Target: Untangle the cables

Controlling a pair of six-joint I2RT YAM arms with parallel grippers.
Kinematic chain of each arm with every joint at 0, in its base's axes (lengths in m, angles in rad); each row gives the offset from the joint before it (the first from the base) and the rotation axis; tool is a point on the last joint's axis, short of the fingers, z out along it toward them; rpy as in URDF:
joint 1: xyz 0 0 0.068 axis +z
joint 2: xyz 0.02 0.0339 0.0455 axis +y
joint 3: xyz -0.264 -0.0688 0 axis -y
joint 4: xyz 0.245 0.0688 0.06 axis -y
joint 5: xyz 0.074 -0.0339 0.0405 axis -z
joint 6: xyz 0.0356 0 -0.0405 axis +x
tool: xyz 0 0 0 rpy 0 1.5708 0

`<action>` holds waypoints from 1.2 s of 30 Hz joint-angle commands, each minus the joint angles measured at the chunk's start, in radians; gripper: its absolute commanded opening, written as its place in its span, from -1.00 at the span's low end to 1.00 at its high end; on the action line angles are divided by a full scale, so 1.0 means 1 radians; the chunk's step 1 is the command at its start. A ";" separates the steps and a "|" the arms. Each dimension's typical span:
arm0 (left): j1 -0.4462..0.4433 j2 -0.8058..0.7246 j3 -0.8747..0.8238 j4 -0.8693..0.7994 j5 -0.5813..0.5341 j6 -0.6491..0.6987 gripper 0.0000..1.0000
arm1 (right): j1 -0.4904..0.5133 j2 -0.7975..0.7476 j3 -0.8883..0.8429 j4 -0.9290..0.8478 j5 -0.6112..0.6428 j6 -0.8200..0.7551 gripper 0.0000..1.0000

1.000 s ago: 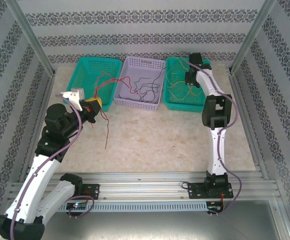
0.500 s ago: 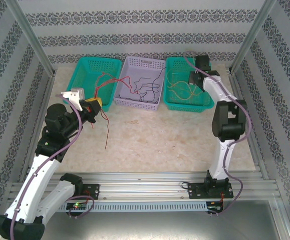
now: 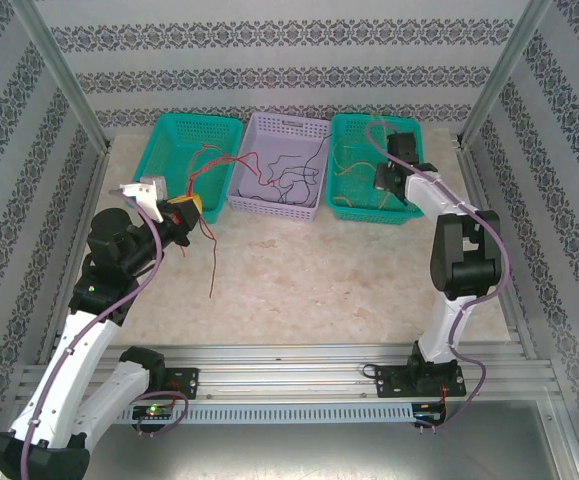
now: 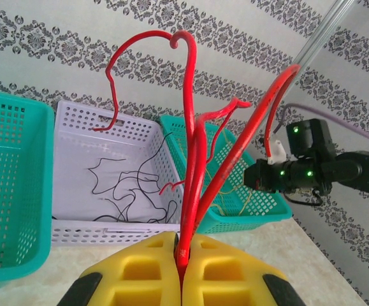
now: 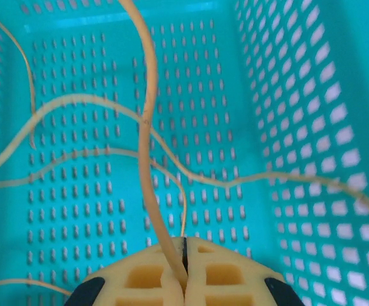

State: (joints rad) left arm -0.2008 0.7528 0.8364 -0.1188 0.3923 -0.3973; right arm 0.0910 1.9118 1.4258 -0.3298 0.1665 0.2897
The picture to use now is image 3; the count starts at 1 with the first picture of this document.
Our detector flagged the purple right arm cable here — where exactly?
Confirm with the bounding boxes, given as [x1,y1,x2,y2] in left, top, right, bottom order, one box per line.
[365,117,513,436]

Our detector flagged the grey metal front panel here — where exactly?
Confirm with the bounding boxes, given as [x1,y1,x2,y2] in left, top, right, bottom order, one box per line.
[18,422,579,480]

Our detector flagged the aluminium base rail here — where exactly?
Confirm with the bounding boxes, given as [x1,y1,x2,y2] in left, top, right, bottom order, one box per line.
[16,342,565,407]

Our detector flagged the lavender plastic basket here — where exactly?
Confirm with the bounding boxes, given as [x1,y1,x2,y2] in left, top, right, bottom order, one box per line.
[226,111,333,223]

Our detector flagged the thin yellow wire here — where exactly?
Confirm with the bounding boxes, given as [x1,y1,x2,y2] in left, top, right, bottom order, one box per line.
[331,139,395,209]

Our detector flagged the teal plastic basket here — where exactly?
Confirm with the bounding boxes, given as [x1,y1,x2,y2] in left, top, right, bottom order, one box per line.
[133,112,245,225]
[325,113,426,227]

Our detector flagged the white slotted cable duct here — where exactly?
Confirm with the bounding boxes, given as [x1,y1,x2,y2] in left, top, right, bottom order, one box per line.
[118,403,415,425]

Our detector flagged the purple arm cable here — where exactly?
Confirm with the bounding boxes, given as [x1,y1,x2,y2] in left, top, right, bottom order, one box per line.
[20,192,190,480]
[365,117,513,436]

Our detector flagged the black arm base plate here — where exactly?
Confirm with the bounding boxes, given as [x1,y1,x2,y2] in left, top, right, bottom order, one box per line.
[363,363,465,400]
[166,367,200,401]

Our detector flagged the aluminium side rail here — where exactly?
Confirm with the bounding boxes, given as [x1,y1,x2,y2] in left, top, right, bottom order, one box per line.
[43,147,115,351]
[458,144,538,361]

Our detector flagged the thin black wire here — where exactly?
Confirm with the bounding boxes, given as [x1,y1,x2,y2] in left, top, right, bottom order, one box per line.
[233,132,333,209]
[263,152,320,209]

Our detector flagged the aluminium frame post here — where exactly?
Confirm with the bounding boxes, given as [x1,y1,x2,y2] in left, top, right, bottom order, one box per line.
[11,0,115,151]
[458,0,555,149]

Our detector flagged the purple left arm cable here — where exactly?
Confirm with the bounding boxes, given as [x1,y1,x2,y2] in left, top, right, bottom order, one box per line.
[20,192,190,480]

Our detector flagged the small circuit board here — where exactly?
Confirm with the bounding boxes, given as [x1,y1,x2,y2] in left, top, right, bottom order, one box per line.
[415,402,446,426]
[132,404,176,421]

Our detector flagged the thin red wire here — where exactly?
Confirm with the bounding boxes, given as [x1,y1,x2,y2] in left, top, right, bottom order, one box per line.
[186,141,278,201]
[181,219,221,300]

